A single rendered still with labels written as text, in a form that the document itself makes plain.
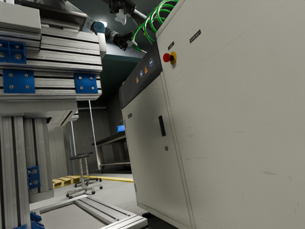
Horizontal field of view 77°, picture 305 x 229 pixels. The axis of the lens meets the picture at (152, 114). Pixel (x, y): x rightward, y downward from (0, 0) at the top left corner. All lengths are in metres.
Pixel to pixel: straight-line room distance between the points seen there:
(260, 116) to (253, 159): 0.12
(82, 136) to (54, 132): 1.40
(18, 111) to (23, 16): 0.34
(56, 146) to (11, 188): 5.60
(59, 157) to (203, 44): 6.07
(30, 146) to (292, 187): 0.92
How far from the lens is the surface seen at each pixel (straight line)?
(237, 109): 0.58
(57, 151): 6.48
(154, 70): 0.96
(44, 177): 0.97
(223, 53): 0.62
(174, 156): 0.88
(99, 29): 1.50
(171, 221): 1.08
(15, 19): 0.74
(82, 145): 7.60
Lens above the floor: 0.46
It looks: 10 degrees up
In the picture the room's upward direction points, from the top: 11 degrees counter-clockwise
